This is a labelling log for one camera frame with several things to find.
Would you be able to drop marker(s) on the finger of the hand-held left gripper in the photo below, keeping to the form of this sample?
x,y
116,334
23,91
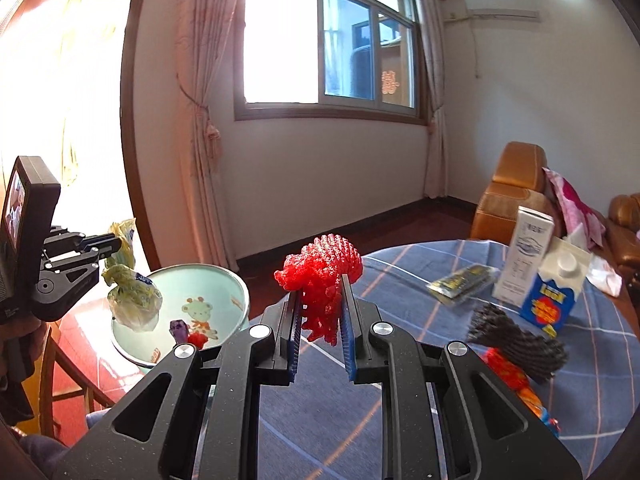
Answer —
x,y
90,244
70,285

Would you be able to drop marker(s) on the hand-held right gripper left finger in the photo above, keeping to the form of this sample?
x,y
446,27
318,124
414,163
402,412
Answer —
x,y
295,340

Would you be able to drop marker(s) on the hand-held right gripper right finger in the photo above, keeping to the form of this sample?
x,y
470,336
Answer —
x,y
348,350

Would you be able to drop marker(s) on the yellow green plastic wrapper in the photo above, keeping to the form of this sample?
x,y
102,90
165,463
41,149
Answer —
x,y
132,295

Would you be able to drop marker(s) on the red foam net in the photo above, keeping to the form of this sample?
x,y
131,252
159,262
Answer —
x,y
320,270

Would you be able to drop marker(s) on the light blue cartoon-print bin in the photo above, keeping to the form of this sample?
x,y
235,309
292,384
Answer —
x,y
220,290

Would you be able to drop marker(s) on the blue checked tablecloth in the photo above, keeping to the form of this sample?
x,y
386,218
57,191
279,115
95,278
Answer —
x,y
415,320

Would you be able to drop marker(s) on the wooden chair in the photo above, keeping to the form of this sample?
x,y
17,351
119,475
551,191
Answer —
x,y
65,360

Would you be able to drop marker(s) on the flat green packet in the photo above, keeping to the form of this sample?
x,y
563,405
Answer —
x,y
462,282

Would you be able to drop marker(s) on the black foam net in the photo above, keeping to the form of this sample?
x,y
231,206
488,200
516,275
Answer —
x,y
515,340

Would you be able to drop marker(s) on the person's jeans leg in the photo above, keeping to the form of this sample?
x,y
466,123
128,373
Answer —
x,y
30,452

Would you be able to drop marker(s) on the orange red snack packet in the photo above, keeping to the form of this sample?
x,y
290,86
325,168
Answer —
x,y
520,385

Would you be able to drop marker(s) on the pink tied curtain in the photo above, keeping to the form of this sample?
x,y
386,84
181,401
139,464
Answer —
x,y
205,85
432,85

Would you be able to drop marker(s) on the tall white carton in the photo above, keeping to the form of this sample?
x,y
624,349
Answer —
x,y
525,255

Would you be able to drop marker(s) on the blue and white milk carton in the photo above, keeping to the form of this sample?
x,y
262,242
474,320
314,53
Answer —
x,y
555,290

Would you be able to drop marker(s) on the orange leather armchair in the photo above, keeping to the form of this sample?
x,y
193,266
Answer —
x,y
510,185

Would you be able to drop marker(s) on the white crumpled plastic bag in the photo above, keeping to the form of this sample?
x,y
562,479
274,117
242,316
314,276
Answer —
x,y
602,272

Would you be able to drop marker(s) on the pink cloth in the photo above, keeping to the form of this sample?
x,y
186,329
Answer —
x,y
575,205

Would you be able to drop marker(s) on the sliding glass window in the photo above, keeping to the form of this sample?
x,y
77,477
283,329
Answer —
x,y
330,40

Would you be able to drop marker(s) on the brown leather sofa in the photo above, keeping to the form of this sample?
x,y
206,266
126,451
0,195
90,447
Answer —
x,y
625,225

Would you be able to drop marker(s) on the white wall air conditioner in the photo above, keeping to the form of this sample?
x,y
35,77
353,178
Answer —
x,y
500,5

